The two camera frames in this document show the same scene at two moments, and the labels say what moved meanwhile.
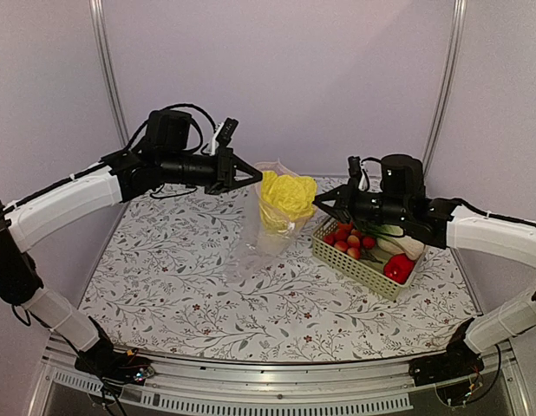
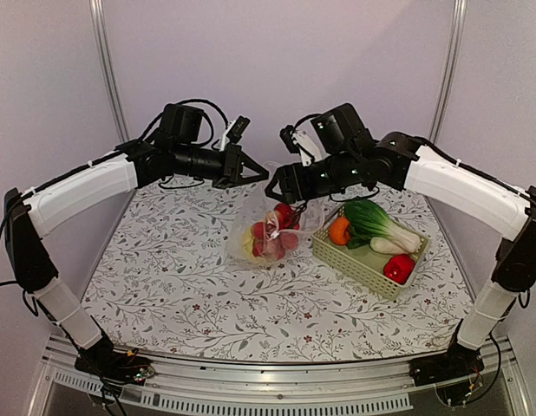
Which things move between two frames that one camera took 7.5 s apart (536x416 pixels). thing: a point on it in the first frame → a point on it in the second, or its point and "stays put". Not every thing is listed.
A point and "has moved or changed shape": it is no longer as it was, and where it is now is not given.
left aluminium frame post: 99,15 stays put
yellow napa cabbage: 286,200 → 248,243
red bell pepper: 398,267 stays put
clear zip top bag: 284,204 has moved or changed shape
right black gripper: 342,194 → 292,188
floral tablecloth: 164,286 stays put
